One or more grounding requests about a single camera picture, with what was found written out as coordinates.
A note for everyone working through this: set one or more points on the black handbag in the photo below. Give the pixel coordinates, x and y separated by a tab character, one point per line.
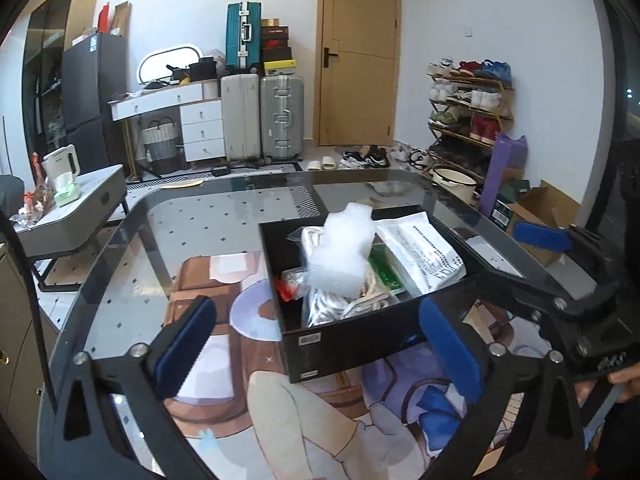
202	70

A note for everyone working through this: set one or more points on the dark shoe box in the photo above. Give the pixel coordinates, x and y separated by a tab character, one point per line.
276	55

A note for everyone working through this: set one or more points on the flat cardboard box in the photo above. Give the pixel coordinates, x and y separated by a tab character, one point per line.
121	17

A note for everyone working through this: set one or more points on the teal suitcase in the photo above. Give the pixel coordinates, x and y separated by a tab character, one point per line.
235	35

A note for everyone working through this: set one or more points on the striped floor mat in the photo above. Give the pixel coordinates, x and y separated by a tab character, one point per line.
200	179

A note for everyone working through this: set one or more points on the brown shoe box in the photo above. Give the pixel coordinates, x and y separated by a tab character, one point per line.
270	22

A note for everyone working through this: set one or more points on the black storage box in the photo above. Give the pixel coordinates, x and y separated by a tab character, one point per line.
350	345

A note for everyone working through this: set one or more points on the red gift bag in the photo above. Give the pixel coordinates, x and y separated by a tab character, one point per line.
104	19

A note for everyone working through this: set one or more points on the white printed packet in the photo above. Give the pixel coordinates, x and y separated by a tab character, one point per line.
425	255

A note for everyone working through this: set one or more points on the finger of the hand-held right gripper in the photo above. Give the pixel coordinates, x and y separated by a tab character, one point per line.
542	237
525	295

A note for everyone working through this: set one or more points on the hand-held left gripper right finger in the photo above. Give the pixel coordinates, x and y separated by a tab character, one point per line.
450	350

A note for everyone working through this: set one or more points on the silver suitcase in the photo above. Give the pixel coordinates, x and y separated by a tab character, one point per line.
282	115

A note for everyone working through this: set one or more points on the printed cartoon table mat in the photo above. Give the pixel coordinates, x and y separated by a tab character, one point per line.
300	420

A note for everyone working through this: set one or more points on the purple yoga mat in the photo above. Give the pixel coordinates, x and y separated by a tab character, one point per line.
502	175

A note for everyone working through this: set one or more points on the beige cabinet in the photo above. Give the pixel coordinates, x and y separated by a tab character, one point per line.
20	340

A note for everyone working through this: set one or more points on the red and white packet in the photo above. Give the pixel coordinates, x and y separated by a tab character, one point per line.
290	287

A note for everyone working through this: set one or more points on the wooden door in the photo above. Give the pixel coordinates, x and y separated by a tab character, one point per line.
360	85

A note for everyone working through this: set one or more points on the white electric kettle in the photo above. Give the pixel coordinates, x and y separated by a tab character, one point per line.
60	162

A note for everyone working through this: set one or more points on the green packet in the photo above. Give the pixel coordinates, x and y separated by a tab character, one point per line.
387	275

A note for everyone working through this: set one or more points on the open cardboard box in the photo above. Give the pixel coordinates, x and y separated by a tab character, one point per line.
542	210

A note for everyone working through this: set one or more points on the white dressing table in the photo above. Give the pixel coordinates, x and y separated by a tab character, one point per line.
200	125

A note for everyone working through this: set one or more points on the grey white laundry basket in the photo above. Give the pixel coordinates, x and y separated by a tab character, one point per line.
160	147

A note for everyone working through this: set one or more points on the white slippers pair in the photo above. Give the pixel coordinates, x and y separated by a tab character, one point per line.
324	163

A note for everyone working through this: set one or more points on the black red-print shoe box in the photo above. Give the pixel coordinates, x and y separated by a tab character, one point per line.
275	37

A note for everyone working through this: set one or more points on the white bubble wrap piece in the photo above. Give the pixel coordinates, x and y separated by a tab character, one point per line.
340	255

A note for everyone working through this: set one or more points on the black refrigerator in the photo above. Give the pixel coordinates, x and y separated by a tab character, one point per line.
95	80

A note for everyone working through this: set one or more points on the white enamel basin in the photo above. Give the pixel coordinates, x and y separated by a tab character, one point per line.
457	185

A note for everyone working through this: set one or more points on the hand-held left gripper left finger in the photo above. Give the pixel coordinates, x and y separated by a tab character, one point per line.
185	345

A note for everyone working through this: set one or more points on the person's right hand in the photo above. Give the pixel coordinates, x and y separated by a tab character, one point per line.
625	382

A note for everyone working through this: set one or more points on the dark jacket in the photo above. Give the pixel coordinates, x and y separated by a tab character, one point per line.
10	195

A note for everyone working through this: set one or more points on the grey side table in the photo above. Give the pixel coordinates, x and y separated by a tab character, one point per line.
75	215

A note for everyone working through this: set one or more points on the red snack wrappers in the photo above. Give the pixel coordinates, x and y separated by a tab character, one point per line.
37	200

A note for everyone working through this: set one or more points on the dark glass cabinet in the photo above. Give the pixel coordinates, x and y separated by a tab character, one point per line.
45	60

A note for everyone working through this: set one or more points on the yellow black shoe box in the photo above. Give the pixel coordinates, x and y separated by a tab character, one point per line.
279	65

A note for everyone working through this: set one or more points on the scattered sneakers group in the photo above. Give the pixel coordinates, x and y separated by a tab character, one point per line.
375	156

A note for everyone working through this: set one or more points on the wooden shoe rack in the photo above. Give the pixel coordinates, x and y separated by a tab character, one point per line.
475	111

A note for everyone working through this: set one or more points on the oval mirror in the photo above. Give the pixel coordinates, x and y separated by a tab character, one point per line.
167	62

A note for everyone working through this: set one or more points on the shoe rack with shoes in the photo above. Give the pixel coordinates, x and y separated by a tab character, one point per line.
470	97

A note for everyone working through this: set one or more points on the white suitcase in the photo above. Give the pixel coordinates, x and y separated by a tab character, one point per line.
240	115

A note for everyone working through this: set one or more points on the green tissue pack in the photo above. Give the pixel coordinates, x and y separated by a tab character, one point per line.
67	192

